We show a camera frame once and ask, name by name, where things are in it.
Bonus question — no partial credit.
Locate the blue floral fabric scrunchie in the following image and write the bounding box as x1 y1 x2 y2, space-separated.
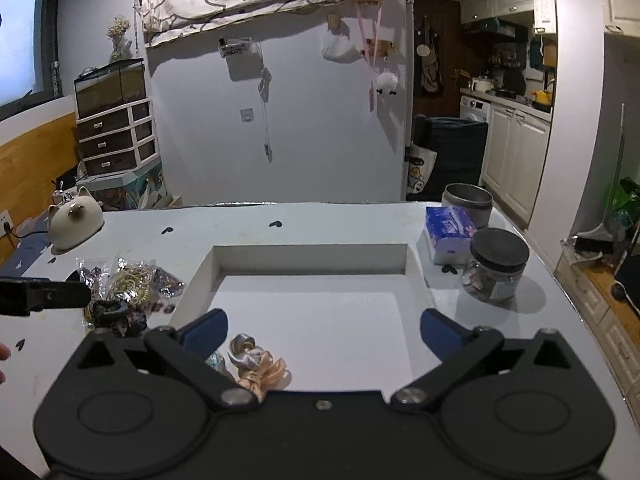
206 352 233 380

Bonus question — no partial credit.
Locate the dark crochet yarn scrunchie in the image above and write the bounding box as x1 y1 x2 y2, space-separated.
85 300 148 338

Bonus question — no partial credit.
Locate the satin peach scrunchie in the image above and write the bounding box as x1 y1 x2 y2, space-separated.
228 334 292 402

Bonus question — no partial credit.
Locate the bag of dark hair accessories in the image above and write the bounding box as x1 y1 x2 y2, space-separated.
76 259 112 300

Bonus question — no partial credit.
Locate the bag of beige hair ties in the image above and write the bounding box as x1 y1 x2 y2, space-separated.
106 258 154 308

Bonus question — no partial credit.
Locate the person left hand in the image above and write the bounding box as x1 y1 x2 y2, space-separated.
0 344 12 384

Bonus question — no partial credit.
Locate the cream cat ceramic figurine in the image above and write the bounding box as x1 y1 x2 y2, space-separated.
48 186 104 252

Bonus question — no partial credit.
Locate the glass jar black lid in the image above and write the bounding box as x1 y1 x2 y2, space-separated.
461 228 529 304

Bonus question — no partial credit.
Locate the white shallow tray box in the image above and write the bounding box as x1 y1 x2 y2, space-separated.
170 244 440 396

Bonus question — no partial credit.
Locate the blue tissue pack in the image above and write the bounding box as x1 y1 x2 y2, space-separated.
425 206 476 266

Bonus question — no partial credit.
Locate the grey metal round tin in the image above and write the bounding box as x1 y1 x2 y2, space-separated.
442 183 494 229

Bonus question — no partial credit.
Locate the white drawer cabinet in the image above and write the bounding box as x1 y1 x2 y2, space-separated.
76 99 160 177

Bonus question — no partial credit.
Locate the dark chair with cushion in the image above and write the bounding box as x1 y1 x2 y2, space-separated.
405 114 488 202

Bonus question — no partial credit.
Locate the white washing machine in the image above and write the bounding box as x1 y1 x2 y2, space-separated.
460 94 491 124

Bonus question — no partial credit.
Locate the white plush sheep toy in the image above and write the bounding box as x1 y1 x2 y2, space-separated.
374 70 399 96

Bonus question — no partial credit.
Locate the dried flower vase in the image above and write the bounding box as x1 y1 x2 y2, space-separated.
106 16 131 63

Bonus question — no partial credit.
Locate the white hanging bag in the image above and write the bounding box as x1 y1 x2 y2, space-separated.
321 32 360 64

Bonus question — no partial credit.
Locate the white wall socket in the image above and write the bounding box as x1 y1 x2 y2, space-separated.
0 210 13 236

